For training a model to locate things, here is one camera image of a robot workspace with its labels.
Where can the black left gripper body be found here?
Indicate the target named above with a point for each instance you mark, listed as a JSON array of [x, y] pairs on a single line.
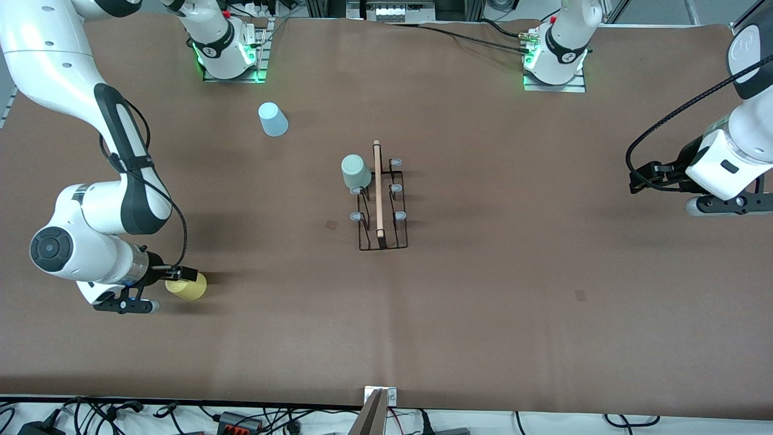
[[681, 162]]

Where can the aluminium frame rail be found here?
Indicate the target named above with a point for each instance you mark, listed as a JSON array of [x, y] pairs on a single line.
[[8, 107], [749, 13]]

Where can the grey electrical box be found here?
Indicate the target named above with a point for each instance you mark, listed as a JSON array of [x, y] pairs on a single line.
[[391, 9]]

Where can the black orange connector block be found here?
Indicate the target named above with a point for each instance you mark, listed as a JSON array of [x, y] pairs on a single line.
[[240, 423]]

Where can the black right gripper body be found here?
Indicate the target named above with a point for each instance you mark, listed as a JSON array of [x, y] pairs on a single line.
[[152, 272]]

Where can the yellow cup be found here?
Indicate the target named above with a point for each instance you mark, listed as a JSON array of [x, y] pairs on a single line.
[[188, 289]]

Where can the teal green cup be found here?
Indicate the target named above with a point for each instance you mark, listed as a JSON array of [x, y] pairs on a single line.
[[355, 172]]

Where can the grey metal camera bracket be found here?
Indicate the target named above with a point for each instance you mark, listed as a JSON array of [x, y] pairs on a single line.
[[375, 411]]

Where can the aluminium arm base plate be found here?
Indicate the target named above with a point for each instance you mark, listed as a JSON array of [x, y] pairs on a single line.
[[261, 54], [555, 87]]

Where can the light blue cup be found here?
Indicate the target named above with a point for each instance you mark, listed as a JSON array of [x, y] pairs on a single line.
[[273, 119]]

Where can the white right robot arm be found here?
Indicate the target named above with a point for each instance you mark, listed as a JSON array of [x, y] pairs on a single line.
[[60, 60]]

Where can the brown table cover sheet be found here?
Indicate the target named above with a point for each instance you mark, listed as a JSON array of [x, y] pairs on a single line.
[[483, 314]]

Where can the white power strip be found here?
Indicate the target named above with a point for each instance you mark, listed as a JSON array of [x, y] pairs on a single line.
[[266, 8]]

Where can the black power adapter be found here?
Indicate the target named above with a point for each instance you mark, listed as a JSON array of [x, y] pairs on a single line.
[[39, 429]]

